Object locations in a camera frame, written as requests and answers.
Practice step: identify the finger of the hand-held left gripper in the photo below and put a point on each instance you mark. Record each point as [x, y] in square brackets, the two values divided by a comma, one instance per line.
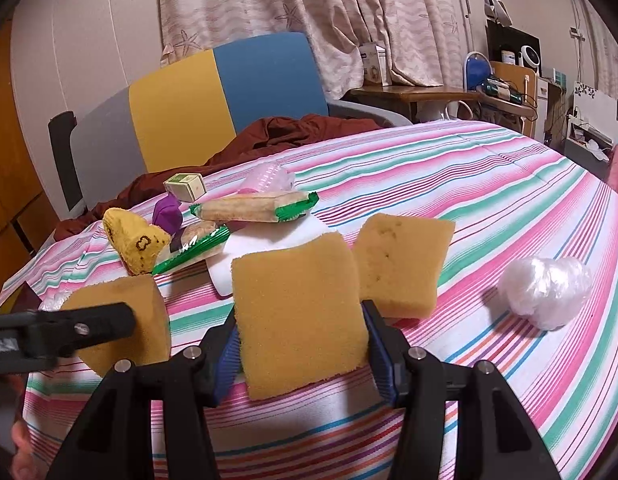
[99, 325]

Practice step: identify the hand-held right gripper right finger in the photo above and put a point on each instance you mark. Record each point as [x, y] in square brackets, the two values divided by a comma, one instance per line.
[383, 362]

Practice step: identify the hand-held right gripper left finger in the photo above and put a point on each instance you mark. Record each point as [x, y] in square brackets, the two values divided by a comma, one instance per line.
[228, 360]

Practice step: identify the yellow plush toy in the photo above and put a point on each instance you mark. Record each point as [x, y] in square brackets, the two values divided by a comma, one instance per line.
[131, 240]

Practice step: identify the clear plastic bag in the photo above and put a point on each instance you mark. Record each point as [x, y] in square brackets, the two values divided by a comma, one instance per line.
[546, 290]

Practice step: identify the person's left hand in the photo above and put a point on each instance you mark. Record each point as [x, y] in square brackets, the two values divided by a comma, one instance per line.
[25, 452]

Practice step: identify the purple star ornament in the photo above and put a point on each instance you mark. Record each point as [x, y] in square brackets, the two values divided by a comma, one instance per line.
[167, 214]

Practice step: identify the small green box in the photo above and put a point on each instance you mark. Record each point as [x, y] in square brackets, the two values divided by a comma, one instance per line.
[185, 185]

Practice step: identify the clear pink plastic cup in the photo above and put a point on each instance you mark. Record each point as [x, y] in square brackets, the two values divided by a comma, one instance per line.
[266, 177]

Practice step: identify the striped tablecloth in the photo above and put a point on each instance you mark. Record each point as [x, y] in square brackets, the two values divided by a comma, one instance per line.
[489, 200]

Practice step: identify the dark red cloth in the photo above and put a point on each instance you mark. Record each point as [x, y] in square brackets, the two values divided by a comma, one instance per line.
[289, 132]

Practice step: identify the grey yellow blue cushion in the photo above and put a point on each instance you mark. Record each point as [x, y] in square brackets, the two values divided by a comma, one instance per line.
[214, 90]

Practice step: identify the wooden side desk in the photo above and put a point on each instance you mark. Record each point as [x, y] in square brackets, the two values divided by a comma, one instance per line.
[414, 94]

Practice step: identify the white carton box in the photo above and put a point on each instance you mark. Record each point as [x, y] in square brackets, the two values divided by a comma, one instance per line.
[375, 64]

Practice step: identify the blue desk fan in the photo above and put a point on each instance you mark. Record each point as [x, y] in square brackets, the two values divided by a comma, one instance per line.
[476, 70]

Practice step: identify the white round fan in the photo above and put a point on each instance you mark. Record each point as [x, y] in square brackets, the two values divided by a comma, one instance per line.
[530, 57]

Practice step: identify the patterned beige curtain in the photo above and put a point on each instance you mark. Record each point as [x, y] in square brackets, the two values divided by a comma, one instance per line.
[339, 10]

